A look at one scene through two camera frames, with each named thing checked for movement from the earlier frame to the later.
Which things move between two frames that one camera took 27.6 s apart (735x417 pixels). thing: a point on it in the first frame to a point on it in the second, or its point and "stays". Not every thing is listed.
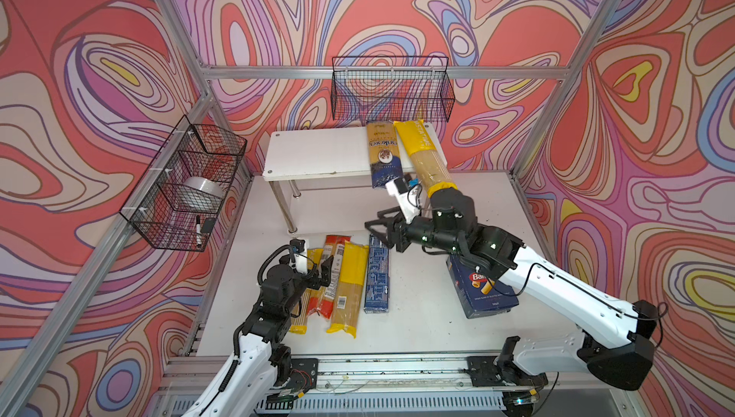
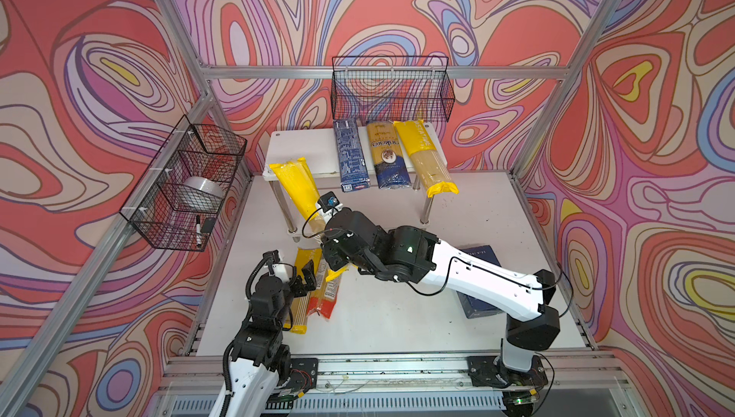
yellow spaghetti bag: x=427 y=160 stays
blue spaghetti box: x=377 y=281 to x=353 y=169
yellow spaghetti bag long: x=351 y=288 to x=296 y=180
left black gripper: x=311 y=280 stays
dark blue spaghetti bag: x=384 y=153 stays
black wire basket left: x=178 y=199 stays
